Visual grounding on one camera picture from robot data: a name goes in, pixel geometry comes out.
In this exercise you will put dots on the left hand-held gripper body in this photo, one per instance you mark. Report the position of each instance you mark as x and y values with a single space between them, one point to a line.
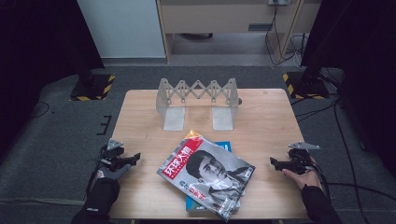
112 155

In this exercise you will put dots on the grey expandable book rack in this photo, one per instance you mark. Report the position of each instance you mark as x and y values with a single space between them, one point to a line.
174 119

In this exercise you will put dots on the person's left hand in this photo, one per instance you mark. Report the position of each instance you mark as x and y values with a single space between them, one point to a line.
110 175

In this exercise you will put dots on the white cabinet panel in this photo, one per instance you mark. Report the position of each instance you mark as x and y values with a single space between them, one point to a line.
124 28

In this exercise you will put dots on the beige wooden desk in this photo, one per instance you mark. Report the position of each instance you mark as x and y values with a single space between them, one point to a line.
218 18

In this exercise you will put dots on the portrait magazine with red label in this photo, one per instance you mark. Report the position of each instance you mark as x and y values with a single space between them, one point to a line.
218 183

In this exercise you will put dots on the dark illustrated magazine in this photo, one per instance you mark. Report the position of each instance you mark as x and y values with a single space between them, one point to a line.
193 134

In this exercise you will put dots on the blue book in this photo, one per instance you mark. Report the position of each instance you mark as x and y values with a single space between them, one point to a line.
194 205

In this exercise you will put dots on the black curtain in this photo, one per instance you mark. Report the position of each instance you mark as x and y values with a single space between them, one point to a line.
367 46
37 46

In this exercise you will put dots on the white power strip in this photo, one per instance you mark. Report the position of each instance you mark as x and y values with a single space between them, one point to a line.
278 2

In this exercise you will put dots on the person's right hand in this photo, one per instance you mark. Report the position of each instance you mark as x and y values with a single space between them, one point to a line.
308 180

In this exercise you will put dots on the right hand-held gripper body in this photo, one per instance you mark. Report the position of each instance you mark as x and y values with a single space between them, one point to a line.
300 160

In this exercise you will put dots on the black stand base hazard stripes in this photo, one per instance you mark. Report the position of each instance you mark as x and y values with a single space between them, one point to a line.
93 88
306 87

